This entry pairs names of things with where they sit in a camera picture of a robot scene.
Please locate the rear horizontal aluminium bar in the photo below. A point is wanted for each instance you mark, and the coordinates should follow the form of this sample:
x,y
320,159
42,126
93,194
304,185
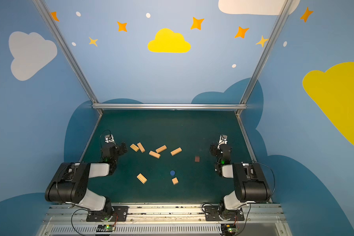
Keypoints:
x,y
134,106

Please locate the right controller board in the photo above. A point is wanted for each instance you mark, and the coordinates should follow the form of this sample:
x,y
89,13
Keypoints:
x,y
228,229

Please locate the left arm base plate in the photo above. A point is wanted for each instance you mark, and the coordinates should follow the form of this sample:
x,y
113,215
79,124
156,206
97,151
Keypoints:
x,y
116,214

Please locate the controller board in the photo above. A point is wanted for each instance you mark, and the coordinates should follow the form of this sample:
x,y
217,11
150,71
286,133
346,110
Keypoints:
x,y
228,229
105,228

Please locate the left diagonal aluminium post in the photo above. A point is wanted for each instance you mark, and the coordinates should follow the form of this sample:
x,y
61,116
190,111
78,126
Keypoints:
x,y
58,36

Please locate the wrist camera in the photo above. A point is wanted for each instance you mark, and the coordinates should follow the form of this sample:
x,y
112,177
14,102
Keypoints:
x,y
109,138
223,139

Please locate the wide wood block front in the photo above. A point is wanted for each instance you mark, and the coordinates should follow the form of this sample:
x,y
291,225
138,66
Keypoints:
x,y
141,178

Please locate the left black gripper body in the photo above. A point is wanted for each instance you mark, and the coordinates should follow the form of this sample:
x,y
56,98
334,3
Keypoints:
x,y
108,146

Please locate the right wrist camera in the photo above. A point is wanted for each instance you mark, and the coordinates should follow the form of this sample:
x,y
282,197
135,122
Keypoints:
x,y
223,139

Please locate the long wood block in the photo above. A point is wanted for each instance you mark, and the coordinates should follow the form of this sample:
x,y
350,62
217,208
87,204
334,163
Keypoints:
x,y
176,151
160,149
154,154
140,146

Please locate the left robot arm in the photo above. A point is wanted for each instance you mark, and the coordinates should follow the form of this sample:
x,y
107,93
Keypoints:
x,y
70,186

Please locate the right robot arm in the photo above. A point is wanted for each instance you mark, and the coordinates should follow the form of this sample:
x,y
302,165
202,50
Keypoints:
x,y
250,184

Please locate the diagonal aluminium post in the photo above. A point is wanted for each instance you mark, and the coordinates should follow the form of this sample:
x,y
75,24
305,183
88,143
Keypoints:
x,y
275,32
58,36

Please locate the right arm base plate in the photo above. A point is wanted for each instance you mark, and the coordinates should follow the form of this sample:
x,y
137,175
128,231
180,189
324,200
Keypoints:
x,y
215,213

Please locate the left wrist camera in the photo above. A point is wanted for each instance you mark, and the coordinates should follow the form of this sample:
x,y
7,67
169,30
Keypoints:
x,y
109,138

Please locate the small wood cube front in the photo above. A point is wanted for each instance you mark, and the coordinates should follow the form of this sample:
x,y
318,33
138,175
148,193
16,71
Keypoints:
x,y
175,181

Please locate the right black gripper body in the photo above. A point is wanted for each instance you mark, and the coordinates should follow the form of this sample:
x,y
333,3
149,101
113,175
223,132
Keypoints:
x,y
224,147

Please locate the right diagonal aluminium post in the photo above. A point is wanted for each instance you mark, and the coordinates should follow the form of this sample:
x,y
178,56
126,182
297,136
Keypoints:
x,y
275,32

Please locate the aluminium rail front frame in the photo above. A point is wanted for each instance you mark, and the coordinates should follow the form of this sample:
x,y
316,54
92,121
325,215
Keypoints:
x,y
174,219

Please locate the left controller board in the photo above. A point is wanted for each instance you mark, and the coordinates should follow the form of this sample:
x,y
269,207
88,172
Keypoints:
x,y
105,228

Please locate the short wood block far left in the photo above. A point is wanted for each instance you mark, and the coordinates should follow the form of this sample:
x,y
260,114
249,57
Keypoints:
x,y
134,147

